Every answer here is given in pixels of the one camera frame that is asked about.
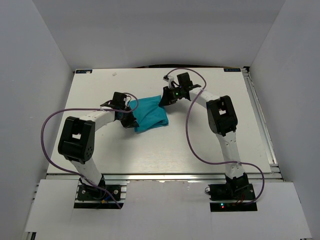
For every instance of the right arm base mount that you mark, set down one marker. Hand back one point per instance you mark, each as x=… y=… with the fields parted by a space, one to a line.
x=224 y=200

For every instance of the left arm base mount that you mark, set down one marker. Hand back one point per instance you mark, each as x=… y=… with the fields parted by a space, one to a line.
x=89 y=197

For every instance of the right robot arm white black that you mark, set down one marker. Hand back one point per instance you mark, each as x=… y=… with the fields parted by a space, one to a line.
x=222 y=121

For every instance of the blue table corner label right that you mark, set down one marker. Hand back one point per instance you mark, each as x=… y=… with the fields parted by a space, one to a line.
x=232 y=70

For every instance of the blue table corner label left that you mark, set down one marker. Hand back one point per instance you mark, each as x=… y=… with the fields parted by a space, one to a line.
x=83 y=71

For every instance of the blue table corner label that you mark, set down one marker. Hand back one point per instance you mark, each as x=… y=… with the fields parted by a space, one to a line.
x=83 y=71
x=232 y=70

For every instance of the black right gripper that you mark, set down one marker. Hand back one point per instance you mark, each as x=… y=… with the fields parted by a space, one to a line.
x=166 y=97

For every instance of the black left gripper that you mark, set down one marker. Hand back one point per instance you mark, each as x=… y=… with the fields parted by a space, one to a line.
x=129 y=119

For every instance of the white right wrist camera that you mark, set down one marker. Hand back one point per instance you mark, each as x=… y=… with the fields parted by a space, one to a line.
x=170 y=81

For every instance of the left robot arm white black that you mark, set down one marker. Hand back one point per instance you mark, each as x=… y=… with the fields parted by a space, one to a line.
x=77 y=140

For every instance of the teal t-shirt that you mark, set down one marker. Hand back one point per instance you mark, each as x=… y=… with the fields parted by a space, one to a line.
x=149 y=115

